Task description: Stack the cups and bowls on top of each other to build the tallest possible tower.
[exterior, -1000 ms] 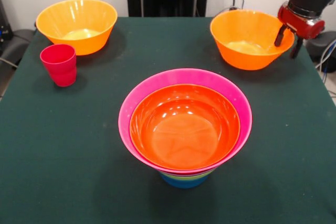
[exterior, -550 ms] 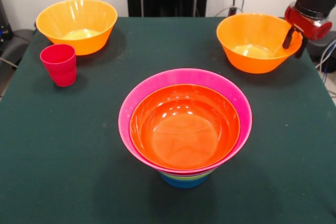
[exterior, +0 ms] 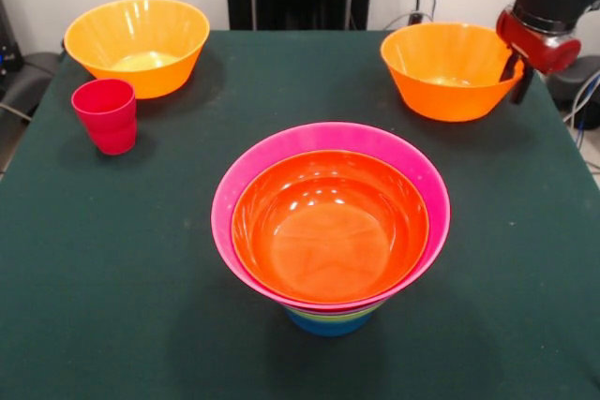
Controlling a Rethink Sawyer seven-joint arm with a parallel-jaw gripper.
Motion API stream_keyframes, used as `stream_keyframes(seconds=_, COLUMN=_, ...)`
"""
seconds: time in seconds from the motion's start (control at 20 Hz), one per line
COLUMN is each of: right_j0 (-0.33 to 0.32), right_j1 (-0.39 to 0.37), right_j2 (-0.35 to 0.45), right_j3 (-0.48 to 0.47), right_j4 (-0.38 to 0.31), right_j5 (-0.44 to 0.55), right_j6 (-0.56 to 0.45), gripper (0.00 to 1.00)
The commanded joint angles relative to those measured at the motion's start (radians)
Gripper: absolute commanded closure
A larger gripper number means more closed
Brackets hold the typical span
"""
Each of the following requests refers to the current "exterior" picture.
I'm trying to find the purple bowl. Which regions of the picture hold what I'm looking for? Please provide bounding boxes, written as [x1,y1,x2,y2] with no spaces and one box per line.
[280,301,386,318]

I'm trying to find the orange shallow bowl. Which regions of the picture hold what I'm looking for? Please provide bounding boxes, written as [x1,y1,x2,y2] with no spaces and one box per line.
[231,150,430,304]

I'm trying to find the dark green tablecloth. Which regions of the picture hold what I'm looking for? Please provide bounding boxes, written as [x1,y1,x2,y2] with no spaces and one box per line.
[0,29,600,400]

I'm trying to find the black computer equipment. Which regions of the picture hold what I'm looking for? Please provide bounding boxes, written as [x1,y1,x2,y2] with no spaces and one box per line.
[0,0,23,76]

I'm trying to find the blue bowl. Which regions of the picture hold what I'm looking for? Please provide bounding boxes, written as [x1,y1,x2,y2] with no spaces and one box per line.
[284,309,374,338]

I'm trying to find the pink large bowl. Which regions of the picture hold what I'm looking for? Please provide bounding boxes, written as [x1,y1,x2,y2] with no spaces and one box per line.
[210,122,452,311]

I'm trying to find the red cup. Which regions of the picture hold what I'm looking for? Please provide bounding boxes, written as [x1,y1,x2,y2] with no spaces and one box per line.
[70,78,138,156]

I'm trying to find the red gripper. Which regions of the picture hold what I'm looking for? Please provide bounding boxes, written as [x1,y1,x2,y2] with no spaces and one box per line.
[495,5,583,106]

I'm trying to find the grey cable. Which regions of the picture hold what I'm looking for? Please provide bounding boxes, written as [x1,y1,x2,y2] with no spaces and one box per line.
[563,70,600,124]

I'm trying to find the grey office chair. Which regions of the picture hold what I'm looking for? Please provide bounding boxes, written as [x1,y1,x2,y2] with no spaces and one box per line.
[0,52,65,121]

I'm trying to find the yellow-orange large bowl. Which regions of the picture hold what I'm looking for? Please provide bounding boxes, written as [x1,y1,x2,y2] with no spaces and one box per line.
[380,22,525,123]
[63,0,211,100]

